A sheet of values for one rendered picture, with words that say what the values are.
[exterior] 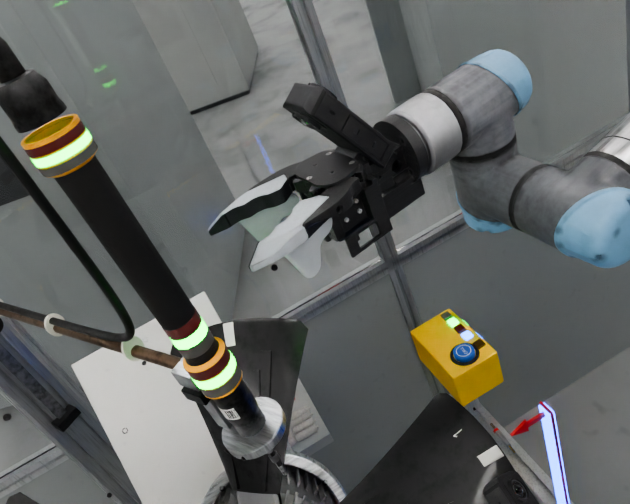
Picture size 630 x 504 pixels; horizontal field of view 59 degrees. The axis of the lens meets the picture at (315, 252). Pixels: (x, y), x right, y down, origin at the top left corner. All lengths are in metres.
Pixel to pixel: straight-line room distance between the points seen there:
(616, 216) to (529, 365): 1.58
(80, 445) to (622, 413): 1.78
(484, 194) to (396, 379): 1.19
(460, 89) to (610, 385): 1.91
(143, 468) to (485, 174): 0.74
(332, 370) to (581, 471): 0.98
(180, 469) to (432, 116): 0.74
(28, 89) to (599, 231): 0.46
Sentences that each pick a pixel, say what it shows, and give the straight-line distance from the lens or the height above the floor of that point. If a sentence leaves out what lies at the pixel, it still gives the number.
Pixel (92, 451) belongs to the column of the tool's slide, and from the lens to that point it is 1.39.
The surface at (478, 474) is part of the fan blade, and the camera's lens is 0.84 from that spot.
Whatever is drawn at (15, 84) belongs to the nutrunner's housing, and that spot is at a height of 1.85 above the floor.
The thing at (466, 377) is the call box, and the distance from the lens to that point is 1.10.
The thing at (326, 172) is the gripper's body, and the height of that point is 1.67.
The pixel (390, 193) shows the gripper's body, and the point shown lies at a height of 1.62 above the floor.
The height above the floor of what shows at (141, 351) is 1.55.
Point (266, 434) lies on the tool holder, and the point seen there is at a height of 1.46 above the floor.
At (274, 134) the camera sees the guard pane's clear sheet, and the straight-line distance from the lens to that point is 1.25.
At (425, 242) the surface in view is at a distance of 1.53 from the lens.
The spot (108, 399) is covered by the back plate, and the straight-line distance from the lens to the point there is 1.06.
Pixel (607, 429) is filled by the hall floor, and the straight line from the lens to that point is 2.29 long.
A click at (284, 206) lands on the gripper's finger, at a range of 0.56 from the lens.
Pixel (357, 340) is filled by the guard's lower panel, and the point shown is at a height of 0.80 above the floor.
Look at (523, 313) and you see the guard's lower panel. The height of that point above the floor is 0.53.
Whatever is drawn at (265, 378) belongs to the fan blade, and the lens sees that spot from 0.76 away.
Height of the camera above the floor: 1.91
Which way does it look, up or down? 34 degrees down
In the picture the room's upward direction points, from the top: 24 degrees counter-clockwise
